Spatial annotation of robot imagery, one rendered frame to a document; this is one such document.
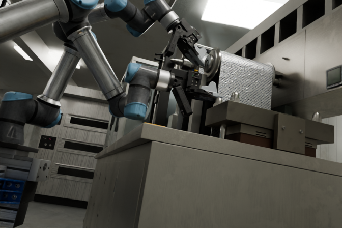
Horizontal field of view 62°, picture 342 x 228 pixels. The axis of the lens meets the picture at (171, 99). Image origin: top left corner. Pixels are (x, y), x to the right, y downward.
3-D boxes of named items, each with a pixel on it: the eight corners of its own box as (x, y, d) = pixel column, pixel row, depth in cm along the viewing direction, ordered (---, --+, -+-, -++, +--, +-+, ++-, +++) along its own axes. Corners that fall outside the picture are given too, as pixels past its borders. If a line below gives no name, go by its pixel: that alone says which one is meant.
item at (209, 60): (211, 61, 111) (204, 75, 116) (216, 62, 112) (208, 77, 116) (209, 50, 117) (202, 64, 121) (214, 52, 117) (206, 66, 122)
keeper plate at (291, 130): (273, 148, 87) (274, 114, 90) (300, 154, 89) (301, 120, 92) (278, 148, 84) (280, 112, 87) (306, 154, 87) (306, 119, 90)
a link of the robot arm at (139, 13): (117, 17, 118) (136, -1, 115) (134, 30, 127) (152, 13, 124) (122, 29, 113) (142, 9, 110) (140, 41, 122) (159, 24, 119)
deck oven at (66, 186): (13, 200, 496) (47, 80, 556) (38, 194, 630) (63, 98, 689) (113, 215, 513) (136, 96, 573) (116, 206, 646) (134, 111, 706)
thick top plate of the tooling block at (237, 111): (204, 125, 99) (206, 109, 101) (300, 146, 109) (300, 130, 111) (226, 119, 84) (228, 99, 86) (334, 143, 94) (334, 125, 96)
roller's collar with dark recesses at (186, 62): (178, 70, 143) (180, 58, 145) (190, 73, 145) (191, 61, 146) (183, 66, 137) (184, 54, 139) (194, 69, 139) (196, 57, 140)
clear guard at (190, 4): (165, 17, 215) (165, 17, 215) (211, 64, 218) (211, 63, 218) (234, -106, 117) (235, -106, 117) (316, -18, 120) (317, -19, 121)
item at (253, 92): (214, 117, 106) (219, 70, 110) (268, 129, 111) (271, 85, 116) (215, 116, 105) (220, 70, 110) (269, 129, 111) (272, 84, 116)
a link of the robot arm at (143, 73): (122, 86, 102) (126, 64, 104) (151, 93, 104) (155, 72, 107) (125, 80, 94) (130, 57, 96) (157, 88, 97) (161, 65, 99)
